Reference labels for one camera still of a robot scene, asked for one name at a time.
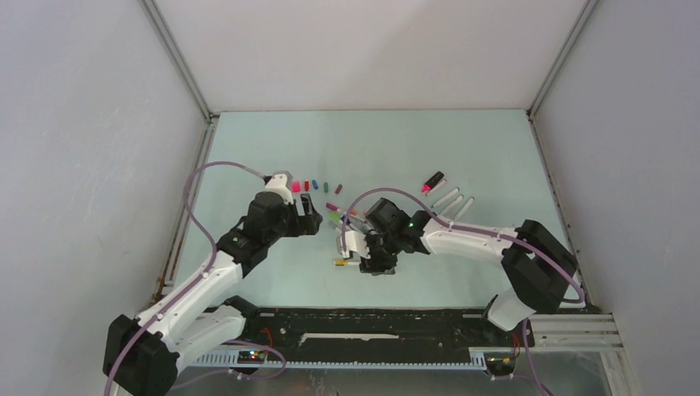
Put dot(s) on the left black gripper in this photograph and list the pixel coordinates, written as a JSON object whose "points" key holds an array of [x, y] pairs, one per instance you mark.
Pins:
{"points": [[305, 224]]}

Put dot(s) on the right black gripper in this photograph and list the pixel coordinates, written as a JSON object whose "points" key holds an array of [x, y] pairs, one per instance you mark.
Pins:
{"points": [[375, 265]]}

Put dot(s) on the black pink highlighter body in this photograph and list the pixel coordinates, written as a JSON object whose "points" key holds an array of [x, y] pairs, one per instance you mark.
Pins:
{"points": [[432, 182]]}

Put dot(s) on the red capped white marker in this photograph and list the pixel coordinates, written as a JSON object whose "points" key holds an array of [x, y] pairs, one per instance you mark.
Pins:
{"points": [[436, 187]]}

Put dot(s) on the light blue capped marker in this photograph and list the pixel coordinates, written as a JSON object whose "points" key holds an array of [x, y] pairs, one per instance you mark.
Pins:
{"points": [[446, 197]]}

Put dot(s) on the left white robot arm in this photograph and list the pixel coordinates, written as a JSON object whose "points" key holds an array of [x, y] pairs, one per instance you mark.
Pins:
{"points": [[145, 355]]}

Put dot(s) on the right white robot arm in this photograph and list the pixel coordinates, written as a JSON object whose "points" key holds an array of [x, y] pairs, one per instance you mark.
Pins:
{"points": [[540, 270]]}

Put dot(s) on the grey capped marker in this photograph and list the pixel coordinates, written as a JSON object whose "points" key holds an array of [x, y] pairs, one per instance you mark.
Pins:
{"points": [[334, 227]]}

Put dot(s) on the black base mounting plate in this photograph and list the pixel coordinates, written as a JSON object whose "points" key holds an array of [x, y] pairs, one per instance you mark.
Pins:
{"points": [[389, 335]]}

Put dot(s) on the grey cable duct rail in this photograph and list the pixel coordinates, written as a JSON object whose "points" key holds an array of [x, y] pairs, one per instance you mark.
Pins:
{"points": [[244, 359]]}

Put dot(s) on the left aluminium frame post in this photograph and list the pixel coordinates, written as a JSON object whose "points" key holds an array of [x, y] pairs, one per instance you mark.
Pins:
{"points": [[165, 35]]}

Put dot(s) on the aluminium frame post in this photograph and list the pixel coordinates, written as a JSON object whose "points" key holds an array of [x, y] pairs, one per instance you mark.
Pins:
{"points": [[165, 35], [563, 55]]}

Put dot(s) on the right aluminium frame post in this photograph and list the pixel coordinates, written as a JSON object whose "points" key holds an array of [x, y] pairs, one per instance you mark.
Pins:
{"points": [[563, 55]]}

